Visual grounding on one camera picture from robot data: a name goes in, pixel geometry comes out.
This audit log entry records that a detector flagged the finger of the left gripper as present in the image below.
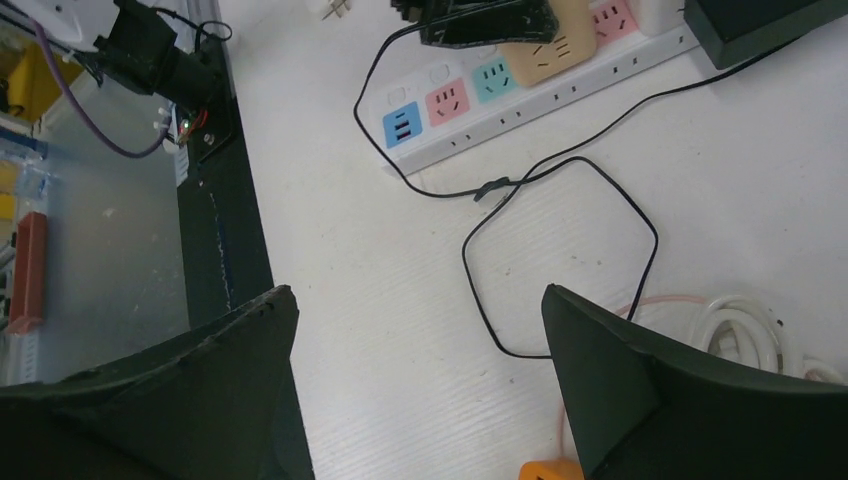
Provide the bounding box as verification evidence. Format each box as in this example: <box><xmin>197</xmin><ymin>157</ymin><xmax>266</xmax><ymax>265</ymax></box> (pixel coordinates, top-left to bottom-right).
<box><xmin>390</xmin><ymin>0</ymin><xmax>559</xmax><ymax>49</ymax></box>

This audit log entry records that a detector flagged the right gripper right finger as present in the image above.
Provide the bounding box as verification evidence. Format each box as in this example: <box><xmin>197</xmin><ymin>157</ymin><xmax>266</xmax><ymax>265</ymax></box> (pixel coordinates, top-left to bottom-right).
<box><xmin>541</xmin><ymin>284</ymin><xmax>847</xmax><ymax>479</ymax></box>

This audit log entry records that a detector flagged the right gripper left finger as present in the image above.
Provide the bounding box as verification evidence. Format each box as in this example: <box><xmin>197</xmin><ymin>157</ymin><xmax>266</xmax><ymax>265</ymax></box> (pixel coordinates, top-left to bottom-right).
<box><xmin>1</xmin><ymin>285</ymin><xmax>314</xmax><ymax>479</ymax></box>

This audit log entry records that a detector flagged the long white power strip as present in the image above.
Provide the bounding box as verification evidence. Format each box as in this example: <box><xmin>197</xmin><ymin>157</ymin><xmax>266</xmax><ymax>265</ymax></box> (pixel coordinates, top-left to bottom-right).
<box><xmin>362</xmin><ymin>1</ymin><xmax>698</xmax><ymax>176</ymax></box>

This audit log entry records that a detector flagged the orange power strip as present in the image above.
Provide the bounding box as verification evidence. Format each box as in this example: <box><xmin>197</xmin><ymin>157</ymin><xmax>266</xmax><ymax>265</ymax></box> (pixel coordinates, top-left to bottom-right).
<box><xmin>518</xmin><ymin>458</ymin><xmax>585</xmax><ymax>480</ymax></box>

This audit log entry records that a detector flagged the tan cube adapter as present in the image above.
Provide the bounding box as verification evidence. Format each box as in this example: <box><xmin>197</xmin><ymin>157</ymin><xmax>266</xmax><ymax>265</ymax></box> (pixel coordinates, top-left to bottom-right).
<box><xmin>498</xmin><ymin>0</ymin><xmax>597</xmax><ymax>87</ymax></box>

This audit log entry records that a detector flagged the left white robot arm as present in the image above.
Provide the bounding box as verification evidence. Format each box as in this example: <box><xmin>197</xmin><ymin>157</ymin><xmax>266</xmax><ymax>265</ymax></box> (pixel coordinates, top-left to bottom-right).
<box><xmin>9</xmin><ymin>1</ymin><xmax>560</xmax><ymax>112</ymax></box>

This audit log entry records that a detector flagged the white flat plug adapter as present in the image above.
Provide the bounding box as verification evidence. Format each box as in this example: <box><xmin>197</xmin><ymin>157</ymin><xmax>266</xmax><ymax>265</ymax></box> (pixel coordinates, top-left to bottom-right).
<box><xmin>305</xmin><ymin>0</ymin><xmax>351</xmax><ymax>20</ymax></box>

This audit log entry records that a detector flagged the red box beyond table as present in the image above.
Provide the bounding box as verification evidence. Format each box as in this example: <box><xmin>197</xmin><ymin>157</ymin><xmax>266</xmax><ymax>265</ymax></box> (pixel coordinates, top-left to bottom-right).
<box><xmin>7</xmin><ymin>211</ymin><xmax>47</xmax><ymax>335</ymax></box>

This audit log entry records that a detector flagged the black power adapter brick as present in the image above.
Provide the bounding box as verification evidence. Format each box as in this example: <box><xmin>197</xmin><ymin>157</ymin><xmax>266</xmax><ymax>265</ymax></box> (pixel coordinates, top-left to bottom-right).
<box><xmin>683</xmin><ymin>0</ymin><xmax>847</xmax><ymax>70</ymax></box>

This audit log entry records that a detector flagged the white power strip cable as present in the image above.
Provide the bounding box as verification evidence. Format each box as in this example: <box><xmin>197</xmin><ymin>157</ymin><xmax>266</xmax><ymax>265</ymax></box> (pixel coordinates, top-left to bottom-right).
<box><xmin>688</xmin><ymin>294</ymin><xmax>848</xmax><ymax>386</ymax></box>

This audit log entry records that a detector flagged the black thin cable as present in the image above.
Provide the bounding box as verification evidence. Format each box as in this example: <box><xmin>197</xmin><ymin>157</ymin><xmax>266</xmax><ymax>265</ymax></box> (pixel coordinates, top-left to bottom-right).
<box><xmin>352</xmin><ymin>16</ymin><xmax>796</xmax><ymax>361</ymax></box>

